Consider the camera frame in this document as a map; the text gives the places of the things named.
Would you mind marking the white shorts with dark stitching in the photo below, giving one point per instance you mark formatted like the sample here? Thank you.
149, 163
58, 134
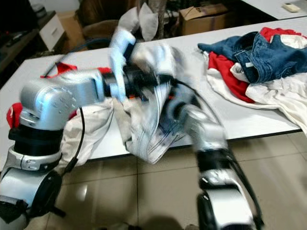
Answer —
148, 134

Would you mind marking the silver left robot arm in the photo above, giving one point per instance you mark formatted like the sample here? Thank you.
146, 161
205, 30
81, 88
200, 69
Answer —
53, 100

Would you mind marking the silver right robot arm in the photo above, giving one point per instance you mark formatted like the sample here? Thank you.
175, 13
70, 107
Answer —
211, 129

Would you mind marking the grey white cloth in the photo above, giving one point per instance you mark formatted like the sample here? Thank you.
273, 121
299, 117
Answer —
136, 19

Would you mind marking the cream white garment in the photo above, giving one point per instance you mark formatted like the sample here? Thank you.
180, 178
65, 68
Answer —
91, 129

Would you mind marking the brown wicker chair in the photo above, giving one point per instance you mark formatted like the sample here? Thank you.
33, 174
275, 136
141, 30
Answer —
100, 14

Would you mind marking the brown cardboard box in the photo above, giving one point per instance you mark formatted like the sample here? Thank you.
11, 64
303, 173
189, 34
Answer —
201, 17

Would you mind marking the white drawer unit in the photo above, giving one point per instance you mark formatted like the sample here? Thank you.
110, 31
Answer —
50, 31

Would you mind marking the white table with black edge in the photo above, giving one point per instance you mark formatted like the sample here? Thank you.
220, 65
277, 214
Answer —
244, 120

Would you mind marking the blue denim jeans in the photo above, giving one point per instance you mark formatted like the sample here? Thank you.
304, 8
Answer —
259, 52

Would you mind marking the black TV stand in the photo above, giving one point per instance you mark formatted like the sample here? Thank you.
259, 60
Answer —
14, 28

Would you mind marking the crumpled white garment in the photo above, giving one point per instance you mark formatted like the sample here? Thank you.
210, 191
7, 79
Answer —
278, 91

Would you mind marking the plain white table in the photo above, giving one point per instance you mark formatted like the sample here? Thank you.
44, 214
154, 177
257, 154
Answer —
278, 5

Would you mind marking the white remote control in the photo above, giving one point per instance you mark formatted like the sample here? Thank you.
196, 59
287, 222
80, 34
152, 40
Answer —
291, 7

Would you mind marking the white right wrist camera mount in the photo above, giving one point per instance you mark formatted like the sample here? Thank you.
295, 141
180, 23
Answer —
153, 57

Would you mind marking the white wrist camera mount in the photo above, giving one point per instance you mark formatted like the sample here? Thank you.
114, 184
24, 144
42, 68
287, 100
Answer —
153, 57
122, 52

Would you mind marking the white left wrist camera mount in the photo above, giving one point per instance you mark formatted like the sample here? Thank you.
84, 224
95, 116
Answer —
122, 52

